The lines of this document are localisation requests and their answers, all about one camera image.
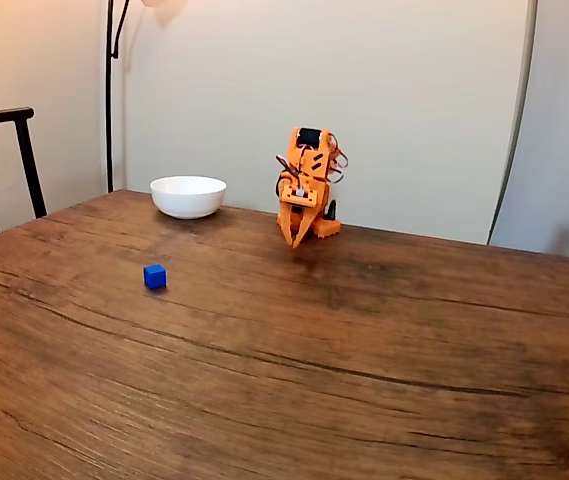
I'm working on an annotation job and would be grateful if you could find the grey vertical edge strip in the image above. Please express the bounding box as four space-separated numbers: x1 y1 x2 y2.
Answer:
486 0 539 246

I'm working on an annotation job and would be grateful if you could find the blue cube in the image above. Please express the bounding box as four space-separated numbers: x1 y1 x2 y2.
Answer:
143 263 169 291

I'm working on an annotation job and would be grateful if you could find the black floor lamp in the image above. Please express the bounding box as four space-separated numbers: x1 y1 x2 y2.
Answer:
105 0 190 194

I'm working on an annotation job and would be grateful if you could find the orange camera mount black camera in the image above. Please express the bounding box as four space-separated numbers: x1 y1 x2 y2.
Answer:
278 179 327 208

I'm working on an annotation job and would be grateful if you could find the white bowl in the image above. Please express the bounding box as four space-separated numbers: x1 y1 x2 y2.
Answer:
149 175 228 220

